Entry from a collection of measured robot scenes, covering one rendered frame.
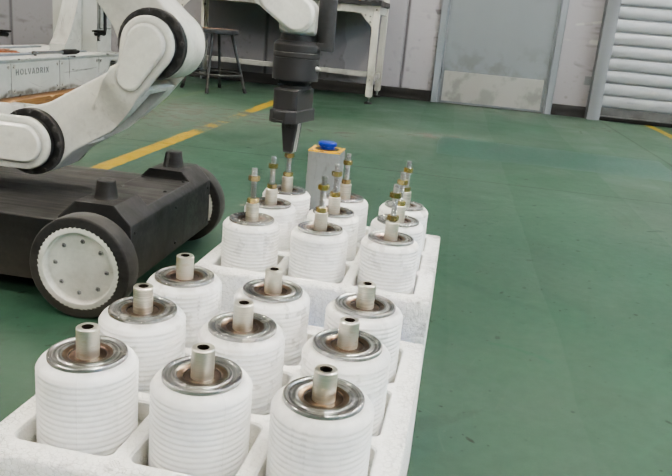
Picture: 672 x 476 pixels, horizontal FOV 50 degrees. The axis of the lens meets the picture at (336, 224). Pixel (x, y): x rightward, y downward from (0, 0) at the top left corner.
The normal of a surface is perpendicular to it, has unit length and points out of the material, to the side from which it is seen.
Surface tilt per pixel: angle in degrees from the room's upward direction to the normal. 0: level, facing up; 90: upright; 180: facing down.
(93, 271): 90
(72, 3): 67
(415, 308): 90
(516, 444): 0
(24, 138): 90
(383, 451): 0
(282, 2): 90
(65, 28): 59
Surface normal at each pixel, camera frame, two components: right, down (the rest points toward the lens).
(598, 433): 0.09, -0.96
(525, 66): -0.16, 0.26
